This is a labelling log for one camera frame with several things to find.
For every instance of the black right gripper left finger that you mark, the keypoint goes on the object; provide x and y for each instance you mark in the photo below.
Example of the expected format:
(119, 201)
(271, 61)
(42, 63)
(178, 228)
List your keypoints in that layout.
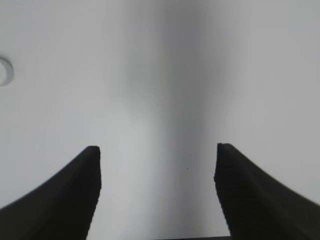
(62, 208)

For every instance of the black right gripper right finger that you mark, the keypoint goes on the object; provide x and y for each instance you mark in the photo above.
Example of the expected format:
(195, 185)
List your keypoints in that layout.
(258, 207)

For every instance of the white bottle cap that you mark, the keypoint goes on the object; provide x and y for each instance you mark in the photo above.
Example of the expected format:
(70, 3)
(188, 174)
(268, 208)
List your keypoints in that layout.
(6, 72)

